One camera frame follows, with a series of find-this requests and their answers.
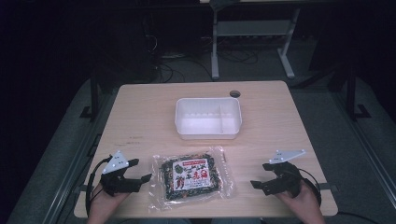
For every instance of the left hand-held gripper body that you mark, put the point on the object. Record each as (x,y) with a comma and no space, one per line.
(116,179)

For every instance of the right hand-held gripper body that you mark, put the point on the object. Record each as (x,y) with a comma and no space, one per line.
(285,179)

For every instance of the person's left hand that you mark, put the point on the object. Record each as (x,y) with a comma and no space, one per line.
(104,202)

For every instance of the person's right hand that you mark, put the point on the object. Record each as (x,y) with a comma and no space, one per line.
(300,202)

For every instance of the clear packet of dried vegetables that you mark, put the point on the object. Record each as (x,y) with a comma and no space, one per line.
(191,178)

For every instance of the black metal stand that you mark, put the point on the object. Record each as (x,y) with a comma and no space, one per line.
(351,93)
(94,99)

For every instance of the white plastic divided container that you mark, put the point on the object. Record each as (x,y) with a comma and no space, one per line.
(208,118)

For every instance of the grey aluminium rail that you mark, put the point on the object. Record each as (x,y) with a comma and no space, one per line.
(364,149)
(74,161)

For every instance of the white metal desk frame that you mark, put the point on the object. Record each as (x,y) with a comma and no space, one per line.
(252,28)

